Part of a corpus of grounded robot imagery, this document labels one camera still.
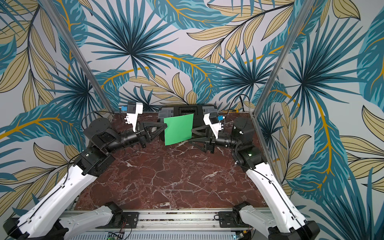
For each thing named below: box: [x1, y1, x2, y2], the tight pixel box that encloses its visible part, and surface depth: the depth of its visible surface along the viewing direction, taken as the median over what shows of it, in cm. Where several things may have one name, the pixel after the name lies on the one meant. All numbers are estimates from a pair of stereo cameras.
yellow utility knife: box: [222, 109, 239, 114], surface depth 124 cm
